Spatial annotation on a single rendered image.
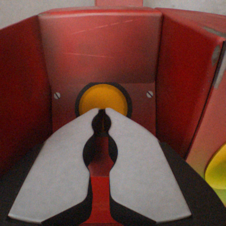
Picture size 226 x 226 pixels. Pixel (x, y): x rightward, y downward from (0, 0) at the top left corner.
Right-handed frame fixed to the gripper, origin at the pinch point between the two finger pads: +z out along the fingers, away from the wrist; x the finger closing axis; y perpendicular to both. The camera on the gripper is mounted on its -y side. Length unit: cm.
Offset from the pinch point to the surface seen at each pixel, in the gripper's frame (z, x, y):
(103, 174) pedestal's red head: -0.2, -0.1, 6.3
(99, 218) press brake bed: 3.8, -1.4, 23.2
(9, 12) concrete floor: 74, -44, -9
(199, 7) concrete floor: 74, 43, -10
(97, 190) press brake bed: 9.1, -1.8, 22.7
